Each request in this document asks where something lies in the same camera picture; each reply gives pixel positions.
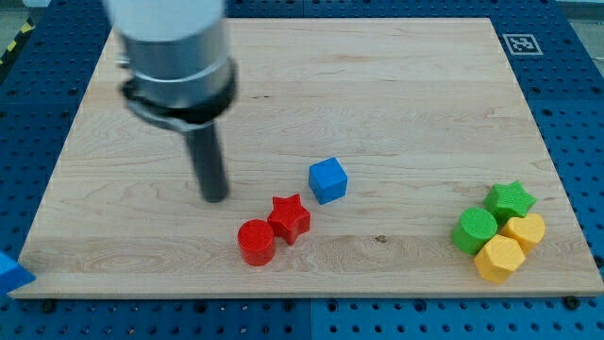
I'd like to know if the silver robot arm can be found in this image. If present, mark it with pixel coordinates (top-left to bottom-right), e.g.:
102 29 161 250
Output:
103 0 237 133

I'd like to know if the blue triangle block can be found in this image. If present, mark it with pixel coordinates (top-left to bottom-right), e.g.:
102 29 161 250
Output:
0 252 36 296

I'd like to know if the blue cube block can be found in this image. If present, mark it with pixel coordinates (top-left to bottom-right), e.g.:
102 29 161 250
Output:
309 158 348 205

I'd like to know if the red star block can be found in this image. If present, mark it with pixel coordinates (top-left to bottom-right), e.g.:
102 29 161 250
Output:
267 194 311 246

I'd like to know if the wooden board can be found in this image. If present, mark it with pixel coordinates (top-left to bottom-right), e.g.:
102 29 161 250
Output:
13 18 603 299

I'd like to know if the red cylinder block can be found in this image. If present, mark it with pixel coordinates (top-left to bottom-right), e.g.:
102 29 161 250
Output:
237 219 276 266

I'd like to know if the black cylindrical end effector rod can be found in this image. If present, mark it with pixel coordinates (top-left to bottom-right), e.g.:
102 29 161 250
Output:
183 121 228 203

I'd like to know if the green cylinder block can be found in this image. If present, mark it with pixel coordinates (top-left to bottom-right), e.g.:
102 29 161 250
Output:
451 207 498 255

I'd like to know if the green star block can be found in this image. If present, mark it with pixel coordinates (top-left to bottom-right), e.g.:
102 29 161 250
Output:
483 180 537 226

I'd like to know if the yellow hexagon block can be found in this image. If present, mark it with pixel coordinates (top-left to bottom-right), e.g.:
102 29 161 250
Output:
474 234 526 284

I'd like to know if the yellow heart block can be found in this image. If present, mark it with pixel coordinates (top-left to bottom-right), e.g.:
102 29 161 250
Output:
499 213 546 255

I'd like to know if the white fiducial marker tag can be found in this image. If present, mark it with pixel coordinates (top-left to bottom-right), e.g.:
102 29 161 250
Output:
503 33 543 56

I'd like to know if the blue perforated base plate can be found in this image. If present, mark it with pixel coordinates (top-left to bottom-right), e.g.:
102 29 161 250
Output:
1 1 603 339

